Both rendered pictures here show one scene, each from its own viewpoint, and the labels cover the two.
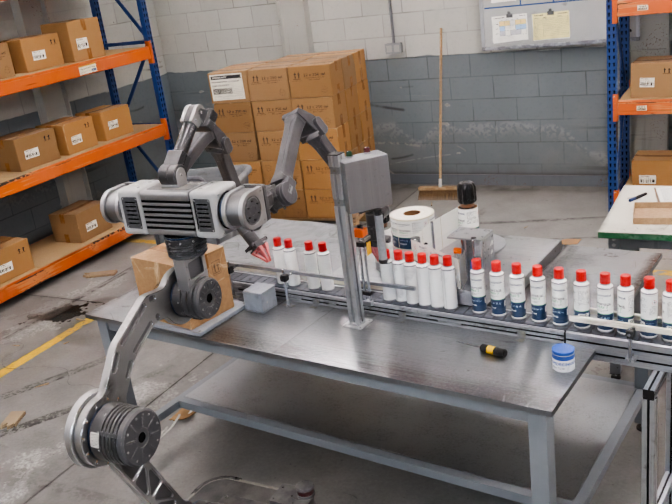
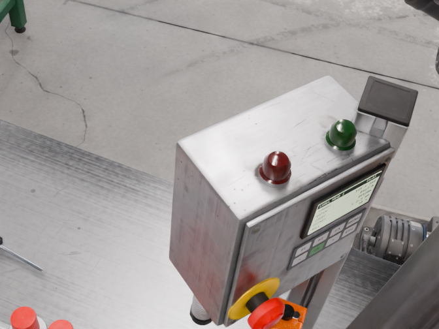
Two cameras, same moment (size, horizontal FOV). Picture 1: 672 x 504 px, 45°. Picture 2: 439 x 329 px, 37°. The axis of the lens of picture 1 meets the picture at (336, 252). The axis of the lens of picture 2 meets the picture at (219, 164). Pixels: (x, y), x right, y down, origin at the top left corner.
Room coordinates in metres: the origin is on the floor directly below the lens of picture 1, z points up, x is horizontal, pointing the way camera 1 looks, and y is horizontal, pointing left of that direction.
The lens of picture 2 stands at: (3.14, -0.33, 1.88)
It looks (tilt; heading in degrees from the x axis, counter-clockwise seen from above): 51 degrees down; 158
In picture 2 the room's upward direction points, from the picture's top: 9 degrees clockwise
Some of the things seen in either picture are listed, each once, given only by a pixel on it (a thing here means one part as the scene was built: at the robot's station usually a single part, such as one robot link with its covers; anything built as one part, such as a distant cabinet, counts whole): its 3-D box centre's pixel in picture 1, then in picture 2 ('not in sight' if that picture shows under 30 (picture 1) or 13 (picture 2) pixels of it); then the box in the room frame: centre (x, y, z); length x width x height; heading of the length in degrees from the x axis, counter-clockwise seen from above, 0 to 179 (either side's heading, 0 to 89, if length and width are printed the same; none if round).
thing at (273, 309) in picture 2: not in sight; (263, 311); (2.90, -0.16, 1.33); 0.04 x 0.03 x 0.04; 109
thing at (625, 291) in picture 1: (625, 304); not in sight; (2.36, -0.91, 0.98); 0.05 x 0.05 x 0.20
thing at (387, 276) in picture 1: (387, 274); not in sight; (2.88, -0.19, 0.98); 0.05 x 0.05 x 0.20
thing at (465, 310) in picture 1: (366, 299); not in sight; (2.95, -0.10, 0.86); 1.65 x 0.08 x 0.04; 54
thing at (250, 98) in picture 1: (298, 142); not in sight; (6.88, 0.19, 0.70); 1.20 x 0.82 x 1.39; 66
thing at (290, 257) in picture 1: (291, 262); not in sight; (3.17, 0.19, 0.98); 0.05 x 0.05 x 0.20
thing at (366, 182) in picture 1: (363, 181); (274, 206); (2.82, -0.13, 1.38); 0.17 x 0.10 x 0.19; 109
